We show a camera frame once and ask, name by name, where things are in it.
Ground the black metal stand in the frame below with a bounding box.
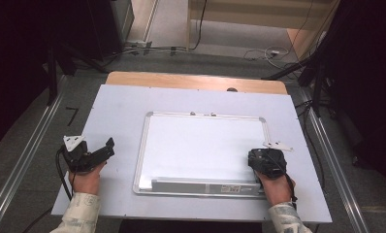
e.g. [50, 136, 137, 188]
[261, 0, 344, 118]

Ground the black curtain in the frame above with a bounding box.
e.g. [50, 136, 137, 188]
[323, 0, 386, 203]
[0, 0, 57, 153]

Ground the person's right hand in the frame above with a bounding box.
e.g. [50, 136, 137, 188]
[254, 170, 298, 208]

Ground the black stand leg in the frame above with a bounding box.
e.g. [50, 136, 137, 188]
[46, 41, 110, 107]

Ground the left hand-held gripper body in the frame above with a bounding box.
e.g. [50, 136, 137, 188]
[59, 134, 99, 175]

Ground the aluminium floor rail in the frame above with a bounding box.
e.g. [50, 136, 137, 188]
[298, 87, 371, 233]
[0, 75, 69, 233]

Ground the person's left hand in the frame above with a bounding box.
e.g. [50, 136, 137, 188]
[67, 161, 108, 196]

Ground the bundle of floor cables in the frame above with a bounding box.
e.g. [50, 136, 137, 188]
[99, 44, 189, 67]

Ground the white table cover panel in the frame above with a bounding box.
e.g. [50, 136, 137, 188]
[50, 83, 334, 224]

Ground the black hanging cable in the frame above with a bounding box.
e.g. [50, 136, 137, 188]
[192, 0, 209, 51]

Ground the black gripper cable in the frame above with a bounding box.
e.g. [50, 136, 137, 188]
[21, 146, 75, 233]
[264, 150, 300, 211]

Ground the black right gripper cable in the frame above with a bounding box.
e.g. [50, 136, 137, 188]
[264, 150, 300, 211]

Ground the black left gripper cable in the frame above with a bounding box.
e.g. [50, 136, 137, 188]
[21, 146, 75, 233]

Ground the white floor cable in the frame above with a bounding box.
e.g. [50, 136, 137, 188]
[242, 46, 292, 63]

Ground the black cabinet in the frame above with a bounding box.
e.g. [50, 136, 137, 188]
[51, 0, 136, 63]

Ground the silver-framed whiteboard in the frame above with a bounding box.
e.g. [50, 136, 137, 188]
[132, 111, 273, 199]

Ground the light wooden shelf unit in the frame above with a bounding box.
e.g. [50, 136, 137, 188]
[185, 0, 341, 60]

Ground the wooden table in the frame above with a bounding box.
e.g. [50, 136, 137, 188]
[105, 71, 289, 96]

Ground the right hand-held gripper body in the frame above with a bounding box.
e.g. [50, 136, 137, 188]
[260, 140, 295, 180]

